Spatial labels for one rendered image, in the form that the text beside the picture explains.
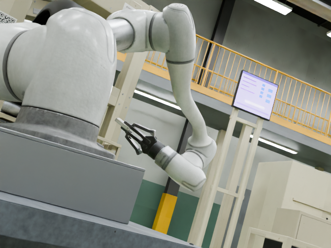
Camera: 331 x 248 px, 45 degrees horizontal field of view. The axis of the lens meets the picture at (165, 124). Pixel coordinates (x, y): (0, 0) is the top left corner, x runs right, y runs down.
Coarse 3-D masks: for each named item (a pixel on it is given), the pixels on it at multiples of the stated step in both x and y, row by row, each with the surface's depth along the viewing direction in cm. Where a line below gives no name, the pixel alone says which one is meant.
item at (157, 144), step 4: (148, 136) 162; (152, 136) 161; (152, 140) 161; (156, 140) 161; (148, 144) 162; (152, 144) 161; (156, 144) 159; (160, 144) 160; (144, 148) 162; (148, 148) 162; (152, 148) 159; (156, 148) 158; (160, 148) 159; (144, 152) 162; (148, 152) 160; (152, 152) 159; (156, 152) 158; (152, 156) 159
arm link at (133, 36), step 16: (112, 16) 136; (128, 16) 128; (144, 16) 131; (0, 32) 79; (16, 32) 79; (128, 32) 125; (144, 32) 130; (0, 48) 77; (128, 48) 131; (144, 48) 134; (0, 64) 77; (0, 80) 78; (0, 96) 82; (16, 96) 80
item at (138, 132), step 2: (130, 126) 164; (130, 128) 164; (132, 128) 163; (134, 128) 163; (136, 128) 165; (132, 130) 164; (134, 130) 163; (136, 130) 163; (138, 130) 164; (136, 132) 163; (138, 132) 163; (140, 132) 163; (138, 134) 163; (140, 134) 163; (142, 134) 163; (144, 134) 164; (140, 136) 163; (142, 136) 162; (144, 136) 162; (142, 138) 162; (144, 138) 162; (146, 138) 161; (144, 140) 162; (146, 140) 161; (148, 140) 161; (148, 142) 161
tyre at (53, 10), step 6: (60, 0) 172; (66, 0) 171; (48, 6) 176; (54, 6) 169; (60, 6) 166; (66, 6) 165; (72, 6) 166; (78, 6) 170; (42, 12) 180; (48, 12) 178; (54, 12) 165; (36, 18) 185; (42, 18) 185; (48, 18) 194; (42, 24) 195; (18, 102) 163
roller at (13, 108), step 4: (4, 100) 154; (4, 104) 154; (8, 104) 154; (12, 104) 156; (16, 104) 157; (4, 108) 154; (8, 108) 155; (12, 108) 155; (16, 108) 156; (8, 112) 156; (12, 112) 156; (16, 112) 157
